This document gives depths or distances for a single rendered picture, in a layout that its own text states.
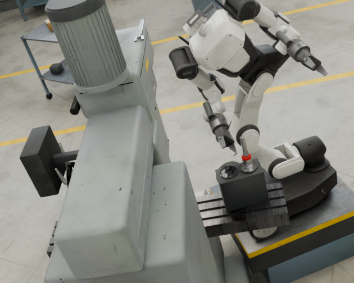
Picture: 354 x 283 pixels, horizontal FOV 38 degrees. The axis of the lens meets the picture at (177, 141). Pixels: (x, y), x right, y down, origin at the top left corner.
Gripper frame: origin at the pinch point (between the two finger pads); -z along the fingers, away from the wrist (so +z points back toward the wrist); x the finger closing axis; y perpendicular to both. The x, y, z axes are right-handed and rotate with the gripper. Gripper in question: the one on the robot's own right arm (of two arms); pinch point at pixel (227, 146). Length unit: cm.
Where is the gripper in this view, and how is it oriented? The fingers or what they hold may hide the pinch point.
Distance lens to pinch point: 252.0
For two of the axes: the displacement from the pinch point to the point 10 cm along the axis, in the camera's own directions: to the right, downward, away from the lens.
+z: -2.7, -7.7, 5.8
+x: -5.9, -3.4, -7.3
